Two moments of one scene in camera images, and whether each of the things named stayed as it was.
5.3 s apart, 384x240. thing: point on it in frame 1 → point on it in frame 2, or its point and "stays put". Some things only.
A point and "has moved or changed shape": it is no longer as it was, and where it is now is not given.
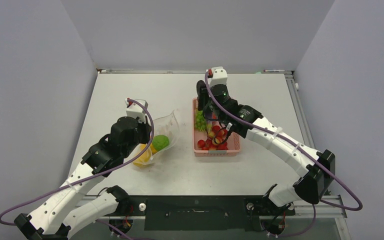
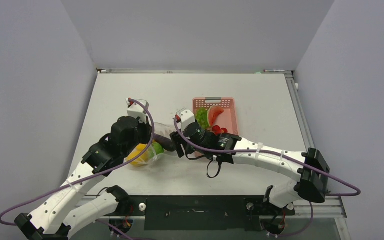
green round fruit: x=160 y=142 has moved or changed shape
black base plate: x=202 y=213 stays put
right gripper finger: x=202 y=94 → x=177 y=140
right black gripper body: x=209 y=108 → x=194 y=150
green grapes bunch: x=201 y=123 stays put
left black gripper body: x=142 y=137 stays put
